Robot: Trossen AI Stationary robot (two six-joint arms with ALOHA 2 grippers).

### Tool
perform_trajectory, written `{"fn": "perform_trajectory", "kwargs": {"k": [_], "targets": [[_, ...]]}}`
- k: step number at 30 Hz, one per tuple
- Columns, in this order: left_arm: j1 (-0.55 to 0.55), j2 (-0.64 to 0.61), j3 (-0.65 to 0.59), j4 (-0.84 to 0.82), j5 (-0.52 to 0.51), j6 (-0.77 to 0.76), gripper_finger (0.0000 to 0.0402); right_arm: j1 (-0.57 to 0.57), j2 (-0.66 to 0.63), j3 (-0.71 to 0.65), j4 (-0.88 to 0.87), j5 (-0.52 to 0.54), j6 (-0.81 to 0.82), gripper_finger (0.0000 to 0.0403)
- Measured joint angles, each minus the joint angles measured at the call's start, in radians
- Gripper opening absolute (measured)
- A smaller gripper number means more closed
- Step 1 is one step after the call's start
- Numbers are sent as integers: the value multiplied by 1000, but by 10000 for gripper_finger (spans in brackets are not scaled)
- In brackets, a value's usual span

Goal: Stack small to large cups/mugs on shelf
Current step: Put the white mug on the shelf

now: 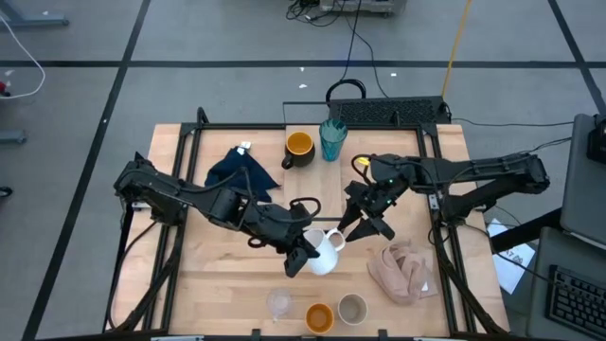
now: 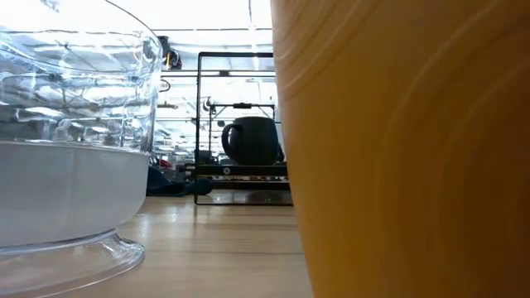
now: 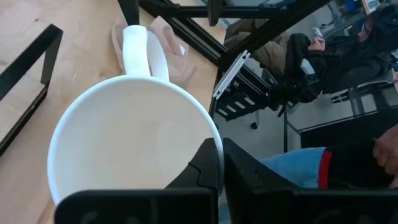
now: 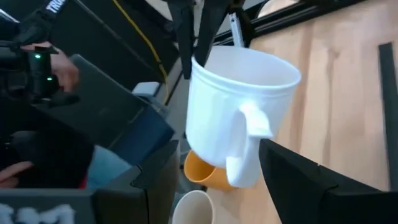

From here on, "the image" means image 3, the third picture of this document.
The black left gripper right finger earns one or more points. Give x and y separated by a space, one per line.
245 186

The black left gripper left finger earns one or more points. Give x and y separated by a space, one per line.
205 174

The white ceramic mug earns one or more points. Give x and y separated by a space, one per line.
124 137

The person in blue jeans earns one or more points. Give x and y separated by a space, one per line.
295 165

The black equipment cart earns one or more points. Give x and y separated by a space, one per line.
248 84

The silver aluminium profile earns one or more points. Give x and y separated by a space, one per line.
231 73

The black desk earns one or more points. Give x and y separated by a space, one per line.
342 130

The pink beige cloth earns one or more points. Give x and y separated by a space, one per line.
178 62

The tan jacket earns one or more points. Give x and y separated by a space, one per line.
270 53

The person's hand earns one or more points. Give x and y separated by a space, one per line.
387 152

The seated person in black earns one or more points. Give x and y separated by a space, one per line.
351 65

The black aluminium table frame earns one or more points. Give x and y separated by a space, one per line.
199 12

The wooden shelf black metal frame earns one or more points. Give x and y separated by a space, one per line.
18 77

